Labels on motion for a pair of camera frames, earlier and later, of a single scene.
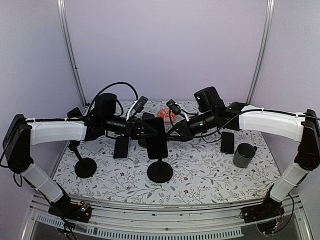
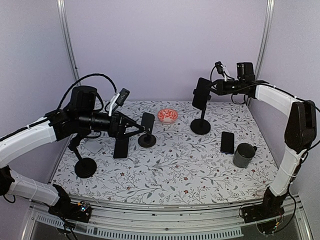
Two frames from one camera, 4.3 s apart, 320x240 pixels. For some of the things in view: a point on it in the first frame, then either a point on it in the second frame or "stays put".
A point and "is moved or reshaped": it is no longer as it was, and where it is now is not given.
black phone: [157, 146] is moved or reshaped
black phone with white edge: [121, 151] stays put
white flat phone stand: [93, 146] stays put
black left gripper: [133, 128] to [117, 129]
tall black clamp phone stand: [159, 172] is moved or reshaped
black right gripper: [186, 132] to [221, 89]
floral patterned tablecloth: [170, 151] stays put
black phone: [227, 142] stays put
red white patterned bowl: [164, 113] stays put
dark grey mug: [244, 154] stays put
